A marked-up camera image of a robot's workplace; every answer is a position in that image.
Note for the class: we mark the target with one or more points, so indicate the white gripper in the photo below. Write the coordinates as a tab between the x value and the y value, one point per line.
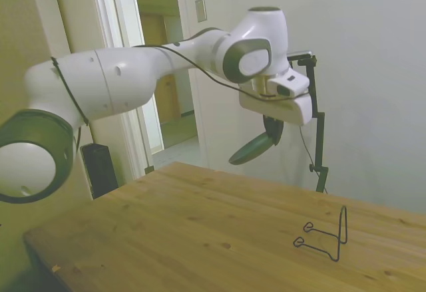
283	109

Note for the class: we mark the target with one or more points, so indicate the grey camera on stand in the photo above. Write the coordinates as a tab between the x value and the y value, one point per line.
301	53

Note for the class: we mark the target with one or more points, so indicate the white door frame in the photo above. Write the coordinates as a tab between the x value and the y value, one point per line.
116	12

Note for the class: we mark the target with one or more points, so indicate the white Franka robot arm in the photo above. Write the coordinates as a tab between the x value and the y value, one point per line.
126	79

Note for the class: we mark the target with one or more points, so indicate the beige wall switch plate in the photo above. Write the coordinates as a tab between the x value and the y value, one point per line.
200	10

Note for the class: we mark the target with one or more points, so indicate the brown wooden hallway door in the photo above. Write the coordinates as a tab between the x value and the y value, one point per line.
171	102

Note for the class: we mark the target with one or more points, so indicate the black box by wall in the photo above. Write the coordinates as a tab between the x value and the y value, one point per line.
100	169

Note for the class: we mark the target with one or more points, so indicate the black camera stand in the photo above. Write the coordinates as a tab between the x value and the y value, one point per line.
320	145

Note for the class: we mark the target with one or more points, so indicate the dark green plate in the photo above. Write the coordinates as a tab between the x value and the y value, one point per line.
249	150

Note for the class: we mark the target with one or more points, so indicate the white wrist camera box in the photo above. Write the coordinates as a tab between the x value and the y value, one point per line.
289	84

